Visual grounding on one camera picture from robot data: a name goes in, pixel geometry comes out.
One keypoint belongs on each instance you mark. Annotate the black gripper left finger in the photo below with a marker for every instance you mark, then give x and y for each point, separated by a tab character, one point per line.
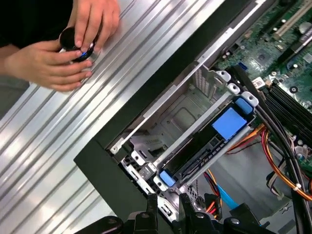
143	224

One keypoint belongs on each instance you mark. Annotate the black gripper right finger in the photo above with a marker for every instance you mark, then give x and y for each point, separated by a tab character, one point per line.
200	224

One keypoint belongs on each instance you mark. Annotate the hard disk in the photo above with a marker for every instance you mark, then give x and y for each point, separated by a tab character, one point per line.
229	124

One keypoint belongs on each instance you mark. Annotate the grey metal disk bay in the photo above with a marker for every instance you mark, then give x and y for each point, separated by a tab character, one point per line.
202	80

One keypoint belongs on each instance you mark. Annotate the person's right hand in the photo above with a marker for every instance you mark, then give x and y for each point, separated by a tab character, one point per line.
36	63

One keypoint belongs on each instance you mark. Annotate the person's left hand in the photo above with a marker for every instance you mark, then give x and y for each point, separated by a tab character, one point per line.
97	17

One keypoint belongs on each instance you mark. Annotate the black PC case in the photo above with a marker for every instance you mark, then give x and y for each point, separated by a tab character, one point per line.
109	170

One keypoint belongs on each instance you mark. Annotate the black RAM slot pair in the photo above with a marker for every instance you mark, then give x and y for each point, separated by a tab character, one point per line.
282	112
295	104

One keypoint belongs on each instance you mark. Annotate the green motherboard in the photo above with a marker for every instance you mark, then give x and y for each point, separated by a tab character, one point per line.
268	61

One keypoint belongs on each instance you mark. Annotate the white expansion slot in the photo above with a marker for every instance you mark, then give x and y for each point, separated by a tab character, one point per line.
290	22

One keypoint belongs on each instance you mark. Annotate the person's black-clad trunk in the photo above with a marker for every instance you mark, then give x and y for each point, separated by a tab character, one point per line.
29	19

